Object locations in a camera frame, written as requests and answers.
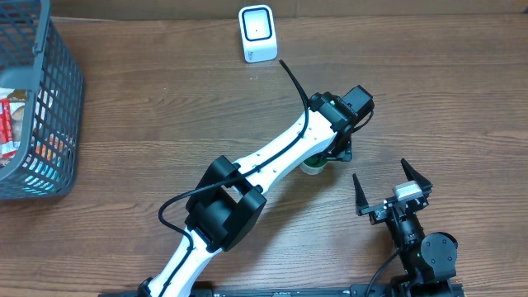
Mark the white barcode scanner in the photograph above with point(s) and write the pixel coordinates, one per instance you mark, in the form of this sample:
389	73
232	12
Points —
258	33

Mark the teal orange cracker packet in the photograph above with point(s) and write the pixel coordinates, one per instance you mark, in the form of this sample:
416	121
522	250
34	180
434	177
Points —
45	162

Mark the grey plastic mesh basket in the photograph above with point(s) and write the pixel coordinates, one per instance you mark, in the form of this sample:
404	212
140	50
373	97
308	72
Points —
35	58

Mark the red white stick packet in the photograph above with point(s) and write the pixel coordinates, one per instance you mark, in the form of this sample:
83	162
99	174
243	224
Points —
8	149

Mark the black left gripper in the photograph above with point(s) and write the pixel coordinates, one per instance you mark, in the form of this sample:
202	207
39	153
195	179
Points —
342	153

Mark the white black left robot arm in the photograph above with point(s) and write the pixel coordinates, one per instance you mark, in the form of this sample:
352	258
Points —
231	195

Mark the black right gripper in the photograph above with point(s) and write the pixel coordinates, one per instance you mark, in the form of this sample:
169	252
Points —
393	207

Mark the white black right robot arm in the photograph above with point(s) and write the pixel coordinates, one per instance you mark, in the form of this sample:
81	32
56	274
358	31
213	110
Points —
428	260

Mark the green lid jar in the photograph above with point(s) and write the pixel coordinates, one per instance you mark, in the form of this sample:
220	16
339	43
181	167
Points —
313	165

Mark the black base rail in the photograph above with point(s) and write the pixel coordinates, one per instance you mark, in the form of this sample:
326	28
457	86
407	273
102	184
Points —
288	292

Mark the beige brown snack pouch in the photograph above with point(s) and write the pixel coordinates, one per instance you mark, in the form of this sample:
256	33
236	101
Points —
18	100

